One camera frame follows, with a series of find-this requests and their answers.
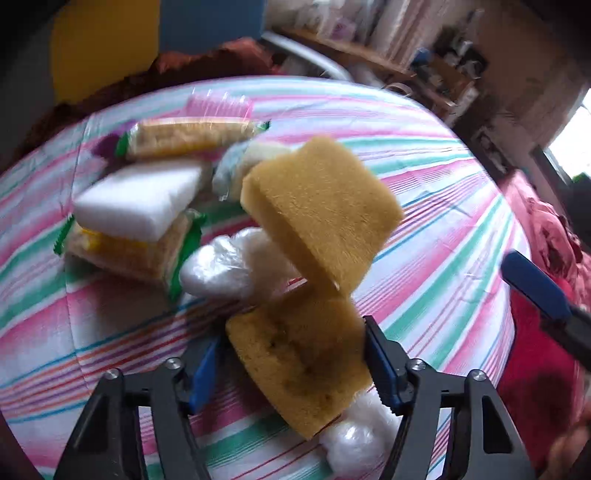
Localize red-brown blanket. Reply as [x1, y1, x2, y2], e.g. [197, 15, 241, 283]
[23, 39, 282, 148]

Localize striped bed sheet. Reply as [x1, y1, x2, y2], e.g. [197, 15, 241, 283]
[0, 76, 532, 480]

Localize pink red cloth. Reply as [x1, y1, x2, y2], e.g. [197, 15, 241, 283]
[496, 168, 591, 430]

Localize white plastic-wrapped ball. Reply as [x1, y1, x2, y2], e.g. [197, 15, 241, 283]
[318, 392, 402, 478]
[179, 226, 301, 308]

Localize yellow panel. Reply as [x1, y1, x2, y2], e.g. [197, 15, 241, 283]
[50, 0, 161, 103]

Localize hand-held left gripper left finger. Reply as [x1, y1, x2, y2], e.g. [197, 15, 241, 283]
[53, 335, 232, 480]

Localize white chair frame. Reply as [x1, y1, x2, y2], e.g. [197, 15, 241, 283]
[261, 31, 356, 81]

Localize pink plastic packet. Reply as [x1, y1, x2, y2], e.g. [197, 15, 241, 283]
[185, 90, 254, 121]

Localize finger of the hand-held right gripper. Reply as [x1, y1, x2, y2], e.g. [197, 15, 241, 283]
[501, 249, 591, 370]

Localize yellow sponge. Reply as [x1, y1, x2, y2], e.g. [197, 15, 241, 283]
[225, 135, 406, 440]

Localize purple packet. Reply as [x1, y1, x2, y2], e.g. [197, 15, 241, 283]
[90, 131, 125, 162]

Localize green-edged cracker packet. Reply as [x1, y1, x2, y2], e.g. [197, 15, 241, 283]
[53, 208, 208, 303]
[115, 117, 271, 161]

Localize white sponge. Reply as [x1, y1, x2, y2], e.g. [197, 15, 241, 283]
[73, 159, 208, 243]

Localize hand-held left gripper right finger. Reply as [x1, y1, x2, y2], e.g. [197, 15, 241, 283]
[362, 315, 536, 480]

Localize wooden shelf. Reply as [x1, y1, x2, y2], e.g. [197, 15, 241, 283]
[277, 28, 416, 79]

